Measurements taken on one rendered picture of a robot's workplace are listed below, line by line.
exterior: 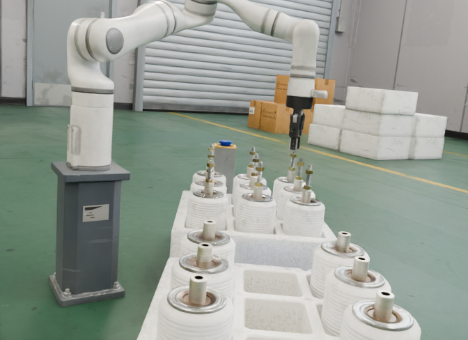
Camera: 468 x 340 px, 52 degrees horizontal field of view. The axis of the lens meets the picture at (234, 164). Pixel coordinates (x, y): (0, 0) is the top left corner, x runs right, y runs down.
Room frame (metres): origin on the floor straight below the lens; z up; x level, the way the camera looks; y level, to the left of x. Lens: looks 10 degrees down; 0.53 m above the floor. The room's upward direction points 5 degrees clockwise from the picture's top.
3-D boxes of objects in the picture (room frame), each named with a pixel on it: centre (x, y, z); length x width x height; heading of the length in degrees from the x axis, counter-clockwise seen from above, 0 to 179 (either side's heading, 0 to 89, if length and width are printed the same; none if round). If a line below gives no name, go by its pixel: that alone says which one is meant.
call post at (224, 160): (1.52, 0.03, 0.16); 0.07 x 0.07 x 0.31; 3
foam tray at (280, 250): (1.23, -0.06, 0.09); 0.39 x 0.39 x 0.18; 3
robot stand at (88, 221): (1.07, 0.33, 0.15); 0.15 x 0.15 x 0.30; 32
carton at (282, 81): (5.17, -0.55, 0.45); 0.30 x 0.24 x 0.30; 33
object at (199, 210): (1.11, 0.05, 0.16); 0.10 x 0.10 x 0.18
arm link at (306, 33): (1.35, -0.17, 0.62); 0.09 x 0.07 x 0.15; 170
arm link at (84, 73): (1.07, 0.33, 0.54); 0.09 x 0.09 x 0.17; 62
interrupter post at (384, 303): (0.56, -0.20, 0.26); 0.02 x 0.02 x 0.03
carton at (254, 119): (5.39, -0.30, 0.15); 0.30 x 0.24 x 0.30; 120
